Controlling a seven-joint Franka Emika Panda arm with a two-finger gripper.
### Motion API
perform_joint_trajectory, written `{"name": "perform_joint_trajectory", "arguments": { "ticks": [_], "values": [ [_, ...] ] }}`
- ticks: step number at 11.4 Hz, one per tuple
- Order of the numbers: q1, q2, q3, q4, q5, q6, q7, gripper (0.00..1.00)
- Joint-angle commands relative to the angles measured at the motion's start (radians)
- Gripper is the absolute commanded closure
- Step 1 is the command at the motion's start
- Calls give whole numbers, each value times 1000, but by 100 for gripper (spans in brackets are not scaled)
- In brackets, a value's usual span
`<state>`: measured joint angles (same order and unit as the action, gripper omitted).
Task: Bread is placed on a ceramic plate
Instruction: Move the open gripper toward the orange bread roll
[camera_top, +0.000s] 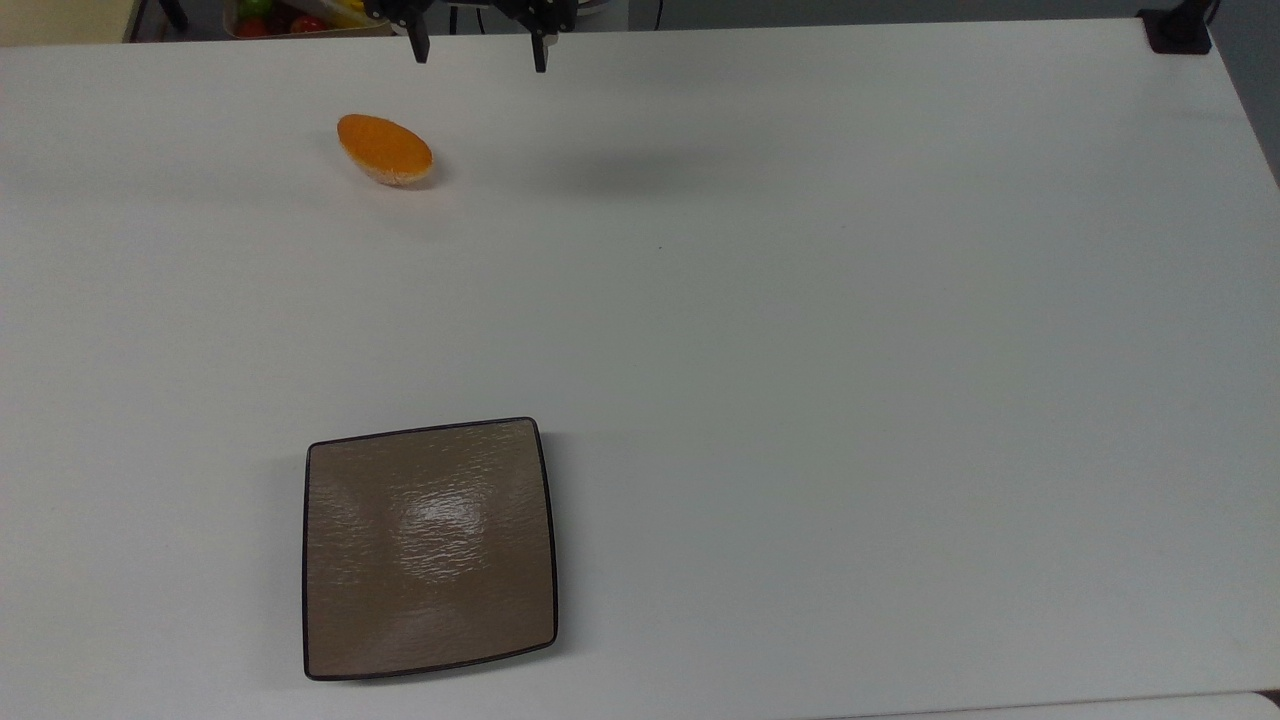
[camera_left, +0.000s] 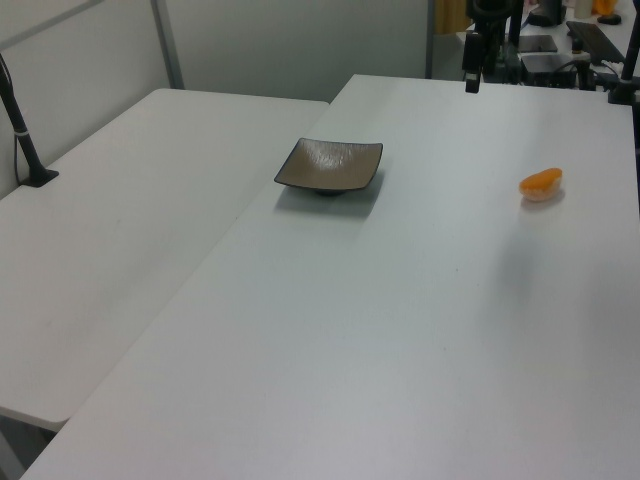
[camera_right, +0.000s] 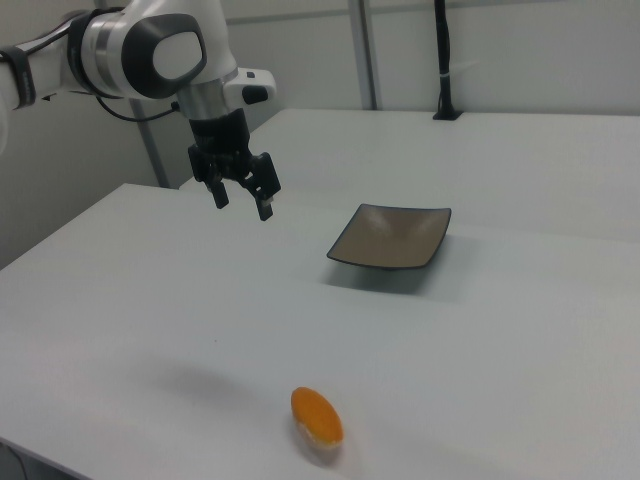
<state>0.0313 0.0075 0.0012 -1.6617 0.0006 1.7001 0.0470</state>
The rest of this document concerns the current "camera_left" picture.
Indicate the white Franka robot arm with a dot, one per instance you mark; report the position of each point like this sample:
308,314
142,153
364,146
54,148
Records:
492,11

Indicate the black electronics box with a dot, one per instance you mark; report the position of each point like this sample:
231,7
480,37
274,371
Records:
547,70

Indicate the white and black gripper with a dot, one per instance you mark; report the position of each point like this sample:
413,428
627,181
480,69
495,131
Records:
473,52

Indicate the square brown ceramic plate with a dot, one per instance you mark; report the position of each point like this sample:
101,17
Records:
330,165

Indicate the black keyboard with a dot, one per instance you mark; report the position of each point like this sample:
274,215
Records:
595,37

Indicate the yellow wooden panel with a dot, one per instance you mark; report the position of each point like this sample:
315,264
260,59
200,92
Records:
450,17

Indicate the grey partition end post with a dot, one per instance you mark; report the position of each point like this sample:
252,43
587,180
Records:
430,40

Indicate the black camera stand white tie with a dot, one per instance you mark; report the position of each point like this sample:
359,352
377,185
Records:
22,139

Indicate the grey partition corner post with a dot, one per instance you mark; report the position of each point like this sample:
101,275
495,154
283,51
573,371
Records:
167,45

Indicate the orange plastic object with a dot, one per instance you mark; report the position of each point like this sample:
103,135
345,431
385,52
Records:
604,6

